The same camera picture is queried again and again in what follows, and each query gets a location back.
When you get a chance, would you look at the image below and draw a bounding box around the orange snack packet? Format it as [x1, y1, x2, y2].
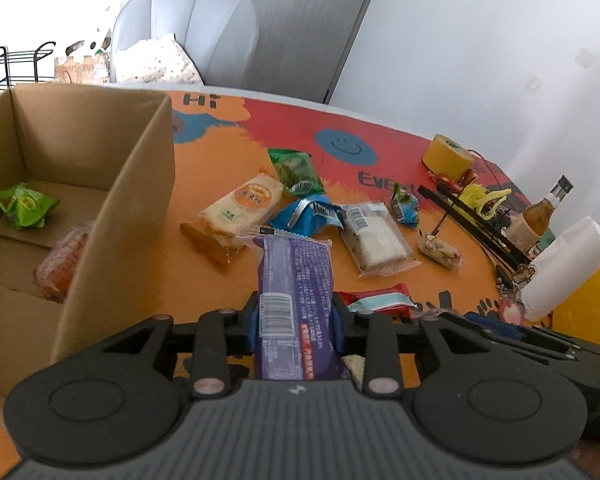
[34, 227, 90, 303]

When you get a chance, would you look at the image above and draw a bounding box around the black metal rack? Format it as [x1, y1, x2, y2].
[0, 41, 57, 101]

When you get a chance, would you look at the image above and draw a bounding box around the printed paper bag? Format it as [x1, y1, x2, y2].
[54, 52, 112, 84]

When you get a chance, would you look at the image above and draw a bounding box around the red light blue snack packet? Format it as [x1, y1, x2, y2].
[337, 284, 416, 317]

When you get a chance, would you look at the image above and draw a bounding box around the glass bottle with brown liquid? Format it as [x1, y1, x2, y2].
[505, 175, 575, 256]

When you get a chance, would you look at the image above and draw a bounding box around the purple snack packet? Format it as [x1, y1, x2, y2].
[252, 234, 353, 381]

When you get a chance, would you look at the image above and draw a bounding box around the small blue green snack packet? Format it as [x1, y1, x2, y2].
[390, 183, 421, 223]

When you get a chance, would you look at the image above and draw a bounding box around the grey armchair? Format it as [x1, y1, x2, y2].
[111, 0, 258, 92]

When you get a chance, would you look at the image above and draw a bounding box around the white paper roll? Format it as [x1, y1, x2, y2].
[522, 216, 600, 321]

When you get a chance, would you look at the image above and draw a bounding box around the yellow tape roll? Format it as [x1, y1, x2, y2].
[421, 134, 475, 181]

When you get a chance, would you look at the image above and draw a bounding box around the small clear candy bar packet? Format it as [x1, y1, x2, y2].
[418, 232, 463, 270]

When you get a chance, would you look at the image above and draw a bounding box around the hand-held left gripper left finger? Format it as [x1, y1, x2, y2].
[97, 291, 262, 397]

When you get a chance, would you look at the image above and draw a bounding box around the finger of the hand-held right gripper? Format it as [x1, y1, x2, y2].
[437, 310, 581, 361]

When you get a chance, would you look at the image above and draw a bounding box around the bright green snack packet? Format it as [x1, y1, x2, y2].
[0, 183, 61, 231]

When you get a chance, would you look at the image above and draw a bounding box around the cream orange cracker packet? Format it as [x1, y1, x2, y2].
[180, 172, 286, 266]

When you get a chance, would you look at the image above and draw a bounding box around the cardboard box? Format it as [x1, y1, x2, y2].
[0, 84, 177, 397]

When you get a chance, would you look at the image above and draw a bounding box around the bunch of keys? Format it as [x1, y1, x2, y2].
[497, 264, 537, 297]

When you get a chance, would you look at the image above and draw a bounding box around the grey door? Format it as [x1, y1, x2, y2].
[225, 0, 386, 103]

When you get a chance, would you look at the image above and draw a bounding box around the white dotted pillow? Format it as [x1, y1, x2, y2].
[116, 34, 203, 85]

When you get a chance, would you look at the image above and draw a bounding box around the clear packet of white cakes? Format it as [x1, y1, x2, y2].
[340, 201, 422, 278]

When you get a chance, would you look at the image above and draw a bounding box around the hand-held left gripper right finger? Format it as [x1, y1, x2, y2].
[331, 291, 486, 396]

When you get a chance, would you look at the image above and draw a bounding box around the thin black pen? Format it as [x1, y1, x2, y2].
[426, 210, 451, 238]

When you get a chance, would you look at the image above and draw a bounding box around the yellow orange bag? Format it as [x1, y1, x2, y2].
[552, 252, 600, 351]

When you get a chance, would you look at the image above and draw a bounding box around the pink fluffy charm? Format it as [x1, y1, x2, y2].
[500, 295, 524, 324]

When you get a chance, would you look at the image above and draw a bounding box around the yellow plastic bag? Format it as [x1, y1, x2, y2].
[460, 183, 513, 221]

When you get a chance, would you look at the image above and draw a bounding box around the dark green snack packet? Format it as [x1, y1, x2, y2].
[267, 147, 326, 197]

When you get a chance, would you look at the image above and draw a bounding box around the red cable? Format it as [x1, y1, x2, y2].
[467, 149, 511, 181]

